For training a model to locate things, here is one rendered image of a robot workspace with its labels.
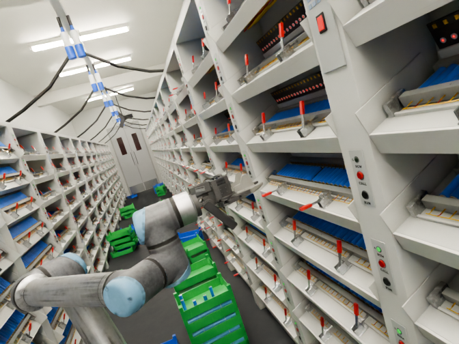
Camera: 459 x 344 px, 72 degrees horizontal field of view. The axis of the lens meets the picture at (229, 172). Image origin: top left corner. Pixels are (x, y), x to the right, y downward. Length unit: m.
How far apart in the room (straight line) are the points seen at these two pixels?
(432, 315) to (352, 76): 0.50
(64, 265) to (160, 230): 0.56
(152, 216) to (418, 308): 0.64
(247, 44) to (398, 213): 0.89
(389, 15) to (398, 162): 0.27
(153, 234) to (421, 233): 0.60
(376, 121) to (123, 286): 0.63
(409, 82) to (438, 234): 0.29
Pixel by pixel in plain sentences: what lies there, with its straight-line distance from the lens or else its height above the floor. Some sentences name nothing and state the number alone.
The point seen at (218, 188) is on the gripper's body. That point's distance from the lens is 0.89.
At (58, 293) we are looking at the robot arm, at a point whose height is 0.94.
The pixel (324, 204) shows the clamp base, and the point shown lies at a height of 0.96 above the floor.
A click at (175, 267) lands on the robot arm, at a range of 0.87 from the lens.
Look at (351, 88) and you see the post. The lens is 0.65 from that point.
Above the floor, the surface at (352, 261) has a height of 0.76.
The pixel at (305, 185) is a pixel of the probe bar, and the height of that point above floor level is 0.99.
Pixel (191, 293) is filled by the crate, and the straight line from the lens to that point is 2.01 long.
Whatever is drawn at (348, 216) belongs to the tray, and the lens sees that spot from 0.81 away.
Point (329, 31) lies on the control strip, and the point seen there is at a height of 1.35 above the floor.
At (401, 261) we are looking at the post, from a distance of 0.74.
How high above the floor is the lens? 1.24
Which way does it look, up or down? 9 degrees down
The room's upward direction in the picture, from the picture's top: 17 degrees counter-clockwise
